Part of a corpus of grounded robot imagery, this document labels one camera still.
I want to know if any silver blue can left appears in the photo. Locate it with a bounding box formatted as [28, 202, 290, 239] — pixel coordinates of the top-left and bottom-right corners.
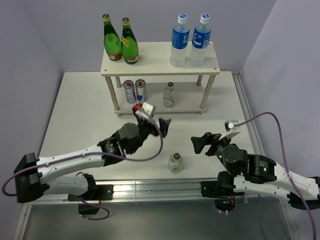
[123, 80, 136, 104]

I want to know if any aluminium rail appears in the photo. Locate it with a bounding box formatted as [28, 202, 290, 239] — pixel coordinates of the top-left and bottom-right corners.
[23, 178, 251, 205]
[231, 71, 265, 155]

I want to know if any white two-tier shelf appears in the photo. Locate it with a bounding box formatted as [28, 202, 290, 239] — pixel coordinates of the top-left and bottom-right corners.
[100, 42, 220, 117]

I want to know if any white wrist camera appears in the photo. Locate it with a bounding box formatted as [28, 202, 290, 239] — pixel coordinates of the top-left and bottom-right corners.
[219, 119, 241, 140]
[132, 102, 156, 121]

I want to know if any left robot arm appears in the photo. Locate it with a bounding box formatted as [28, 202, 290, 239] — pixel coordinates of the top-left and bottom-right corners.
[14, 117, 172, 203]

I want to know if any aluminium right side rail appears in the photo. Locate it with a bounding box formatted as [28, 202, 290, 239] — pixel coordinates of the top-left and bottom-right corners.
[231, 71, 265, 155]

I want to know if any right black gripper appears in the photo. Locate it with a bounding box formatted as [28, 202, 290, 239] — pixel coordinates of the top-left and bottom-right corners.
[189, 131, 233, 162]

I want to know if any aluminium front rail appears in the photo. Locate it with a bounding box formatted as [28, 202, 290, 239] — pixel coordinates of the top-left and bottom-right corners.
[23, 178, 251, 205]

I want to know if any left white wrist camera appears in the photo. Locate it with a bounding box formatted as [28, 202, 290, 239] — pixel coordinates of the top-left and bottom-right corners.
[132, 102, 156, 121]

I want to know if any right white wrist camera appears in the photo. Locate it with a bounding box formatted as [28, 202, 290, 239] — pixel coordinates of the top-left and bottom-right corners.
[219, 119, 241, 140]

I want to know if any clear glass bottle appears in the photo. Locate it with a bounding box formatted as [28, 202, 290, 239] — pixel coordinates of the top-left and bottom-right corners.
[168, 152, 183, 173]
[163, 82, 177, 108]

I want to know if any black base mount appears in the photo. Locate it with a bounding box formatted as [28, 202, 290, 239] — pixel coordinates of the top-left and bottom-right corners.
[200, 180, 243, 211]
[67, 184, 114, 221]

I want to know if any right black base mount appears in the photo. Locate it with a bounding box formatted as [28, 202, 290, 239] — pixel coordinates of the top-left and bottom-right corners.
[200, 180, 243, 211]

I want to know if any green glass bottle front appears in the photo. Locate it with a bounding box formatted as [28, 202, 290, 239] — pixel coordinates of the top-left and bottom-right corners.
[102, 14, 122, 61]

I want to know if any blue silver Red Bull can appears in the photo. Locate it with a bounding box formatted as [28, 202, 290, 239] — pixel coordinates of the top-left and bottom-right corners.
[135, 79, 147, 104]

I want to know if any green glass bottle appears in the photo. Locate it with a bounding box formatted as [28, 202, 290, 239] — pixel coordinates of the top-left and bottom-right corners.
[102, 14, 122, 61]
[121, 17, 139, 65]

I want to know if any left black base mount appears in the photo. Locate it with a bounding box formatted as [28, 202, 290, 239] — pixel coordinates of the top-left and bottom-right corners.
[67, 184, 114, 221]

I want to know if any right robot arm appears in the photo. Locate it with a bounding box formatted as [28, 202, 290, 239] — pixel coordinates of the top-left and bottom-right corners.
[191, 132, 320, 210]

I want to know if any Pocari Sweat bottle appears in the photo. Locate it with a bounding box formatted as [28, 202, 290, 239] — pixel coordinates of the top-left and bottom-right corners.
[189, 13, 212, 67]
[170, 13, 190, 67]

